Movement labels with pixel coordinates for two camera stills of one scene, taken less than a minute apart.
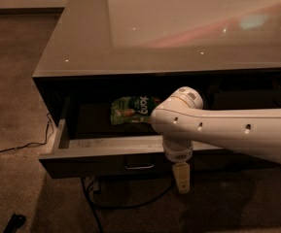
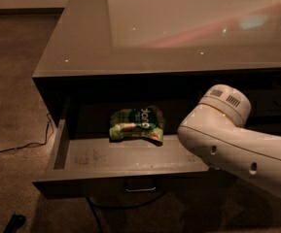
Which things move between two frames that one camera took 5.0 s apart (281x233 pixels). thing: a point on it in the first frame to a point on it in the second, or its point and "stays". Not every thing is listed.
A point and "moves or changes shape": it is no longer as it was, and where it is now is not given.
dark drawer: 249,99 stays
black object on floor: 14,223 stays
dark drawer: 113,138 moves or changes shape
